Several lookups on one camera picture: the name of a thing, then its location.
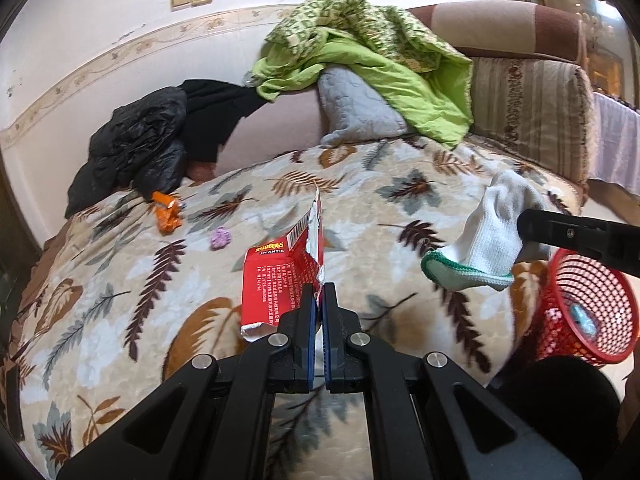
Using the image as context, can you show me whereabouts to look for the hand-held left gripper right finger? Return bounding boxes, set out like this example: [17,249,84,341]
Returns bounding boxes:
[322,282,583,480]

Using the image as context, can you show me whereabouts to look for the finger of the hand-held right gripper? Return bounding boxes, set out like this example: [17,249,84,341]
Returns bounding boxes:
[517,208,606,266]

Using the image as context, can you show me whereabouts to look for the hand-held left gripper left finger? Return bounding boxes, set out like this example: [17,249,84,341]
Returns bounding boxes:
[56,282,319,480]

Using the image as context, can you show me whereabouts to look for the red plastic basket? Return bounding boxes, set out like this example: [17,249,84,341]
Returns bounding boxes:
[535,248,640,366]

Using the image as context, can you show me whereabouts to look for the torn red packet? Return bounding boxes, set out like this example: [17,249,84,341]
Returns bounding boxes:
[240,186,327,343]

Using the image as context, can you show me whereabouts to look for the white knit glove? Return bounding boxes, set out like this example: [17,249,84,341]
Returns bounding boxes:
[421,170,551,292]

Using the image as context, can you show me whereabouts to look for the lavender tablecloth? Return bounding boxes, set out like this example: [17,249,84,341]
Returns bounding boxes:
[587,92,640,196]

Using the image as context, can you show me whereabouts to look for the striped brown sofa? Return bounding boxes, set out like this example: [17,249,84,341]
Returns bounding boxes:
[407,1,596,201]

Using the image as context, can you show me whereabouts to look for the dark cloth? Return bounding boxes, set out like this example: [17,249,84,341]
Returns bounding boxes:
[487,355,623,461]

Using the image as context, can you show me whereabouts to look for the leaf printed blanket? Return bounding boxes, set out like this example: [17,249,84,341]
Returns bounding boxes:
[10,135,583,480]

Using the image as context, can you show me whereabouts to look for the orange wrapper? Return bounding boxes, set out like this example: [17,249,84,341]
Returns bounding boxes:
[150,191,182,233]

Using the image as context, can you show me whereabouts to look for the glass partition window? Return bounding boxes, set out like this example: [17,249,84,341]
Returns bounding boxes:
[520,0,628,96]

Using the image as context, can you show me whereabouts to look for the grey quilted pillow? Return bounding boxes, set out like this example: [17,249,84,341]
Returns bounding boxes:
[317,67,411,148]

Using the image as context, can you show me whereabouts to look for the green quilt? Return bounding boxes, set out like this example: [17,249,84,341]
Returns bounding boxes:
[252,0,475,150]

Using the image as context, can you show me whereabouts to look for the black cloth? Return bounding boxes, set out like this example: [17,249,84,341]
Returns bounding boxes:
[181,79,268,162]

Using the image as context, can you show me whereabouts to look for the black puffer jacket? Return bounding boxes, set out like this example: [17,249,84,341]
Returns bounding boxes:
[65,86,190,219]

